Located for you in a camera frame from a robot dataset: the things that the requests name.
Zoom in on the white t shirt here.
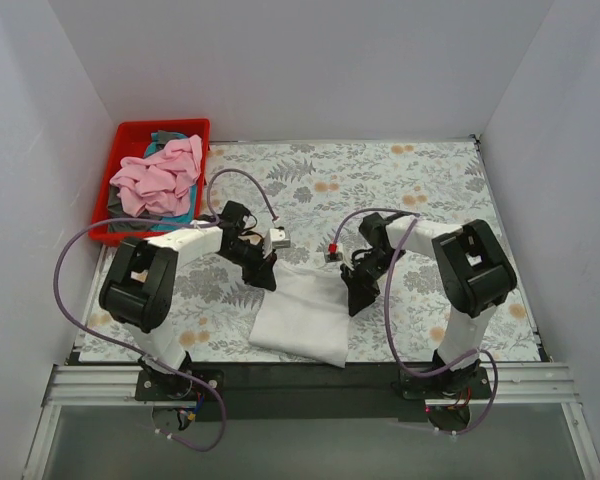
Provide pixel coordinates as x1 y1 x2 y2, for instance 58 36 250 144
248 263 350 368

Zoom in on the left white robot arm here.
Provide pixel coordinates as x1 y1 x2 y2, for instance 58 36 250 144
99 201 289 400

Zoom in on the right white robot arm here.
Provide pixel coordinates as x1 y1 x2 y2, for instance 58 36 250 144
325 209 517 398

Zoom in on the pink t shirt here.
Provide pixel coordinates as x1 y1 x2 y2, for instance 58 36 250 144
109 135 203 217

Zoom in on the grey t shirt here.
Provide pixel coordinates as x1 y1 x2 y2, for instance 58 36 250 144
107 130 186 233

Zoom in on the teal t shirt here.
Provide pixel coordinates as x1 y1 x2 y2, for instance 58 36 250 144
144 130 198 232

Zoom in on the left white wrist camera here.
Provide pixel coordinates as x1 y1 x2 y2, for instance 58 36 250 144
263 227 291 257

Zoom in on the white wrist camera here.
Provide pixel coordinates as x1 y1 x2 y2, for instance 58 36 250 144
263 227 291 257
324 243 352 268

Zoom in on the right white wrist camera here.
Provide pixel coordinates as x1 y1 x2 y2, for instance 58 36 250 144
324 243 352 268

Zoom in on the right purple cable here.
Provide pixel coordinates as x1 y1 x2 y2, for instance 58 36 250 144
327 209 499 437

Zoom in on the purple cable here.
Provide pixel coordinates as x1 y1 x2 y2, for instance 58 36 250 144
52 168 282 451
327 209 499 437

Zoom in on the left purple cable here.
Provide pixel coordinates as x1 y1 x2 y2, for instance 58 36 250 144
52 168 282 451

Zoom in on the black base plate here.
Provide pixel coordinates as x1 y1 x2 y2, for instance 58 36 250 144
134 360 496 424

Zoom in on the aluminium rail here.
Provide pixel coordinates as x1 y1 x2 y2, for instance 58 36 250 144
46 362 579 408

